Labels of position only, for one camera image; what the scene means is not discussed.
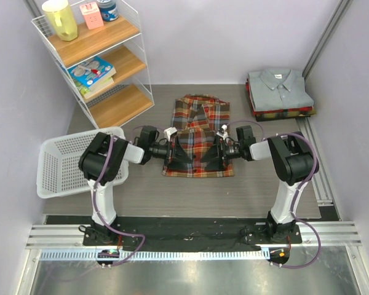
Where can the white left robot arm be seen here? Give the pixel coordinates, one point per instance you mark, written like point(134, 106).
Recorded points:
point(100, 164)

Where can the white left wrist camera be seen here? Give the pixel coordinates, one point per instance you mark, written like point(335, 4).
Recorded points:
point(170, 133)

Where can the blue white jar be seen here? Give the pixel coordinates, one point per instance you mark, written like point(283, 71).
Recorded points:
point(108, 10)

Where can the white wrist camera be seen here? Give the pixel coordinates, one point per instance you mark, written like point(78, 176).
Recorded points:
point(222, 132)
point(170, 133)

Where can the white slotted cable duct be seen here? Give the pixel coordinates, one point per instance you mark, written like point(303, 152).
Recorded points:
point(101, 255)

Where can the green book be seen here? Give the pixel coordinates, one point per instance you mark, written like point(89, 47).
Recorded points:
point(89, 92)

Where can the white wire wooden shelf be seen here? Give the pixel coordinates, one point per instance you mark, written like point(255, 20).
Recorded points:
point(120, 43)

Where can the blue book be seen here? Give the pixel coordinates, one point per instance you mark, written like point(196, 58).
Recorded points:
point(91, 71)

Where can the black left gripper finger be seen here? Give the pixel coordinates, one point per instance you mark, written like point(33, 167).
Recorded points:
point(180, 163)
point(178, 152)

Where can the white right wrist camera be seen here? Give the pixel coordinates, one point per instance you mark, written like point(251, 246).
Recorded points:
point(222, 132)

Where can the brown red plaid shirt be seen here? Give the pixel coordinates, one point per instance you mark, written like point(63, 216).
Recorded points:
point(197, 118)

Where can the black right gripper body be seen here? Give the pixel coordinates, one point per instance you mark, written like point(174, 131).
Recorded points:
point(233, 151)

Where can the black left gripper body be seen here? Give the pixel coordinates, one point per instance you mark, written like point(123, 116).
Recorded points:
point(160, 150)

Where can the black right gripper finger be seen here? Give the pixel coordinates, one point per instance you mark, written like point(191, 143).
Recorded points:
point(213, 154)
point(215, 163)

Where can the yellow pitcher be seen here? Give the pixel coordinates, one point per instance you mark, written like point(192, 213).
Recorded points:
point(60, 16)

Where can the white plastic basket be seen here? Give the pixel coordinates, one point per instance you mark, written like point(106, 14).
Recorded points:
point(58, 164)

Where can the pink box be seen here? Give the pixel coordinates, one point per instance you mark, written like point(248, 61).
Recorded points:
point(92, 15)

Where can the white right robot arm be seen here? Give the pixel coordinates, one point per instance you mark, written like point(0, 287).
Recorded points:
point(294, 162)

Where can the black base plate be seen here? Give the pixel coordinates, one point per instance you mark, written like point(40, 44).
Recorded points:
point(187, 234)

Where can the folded grey shirt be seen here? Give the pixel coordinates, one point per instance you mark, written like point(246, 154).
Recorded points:
point(278, 88)

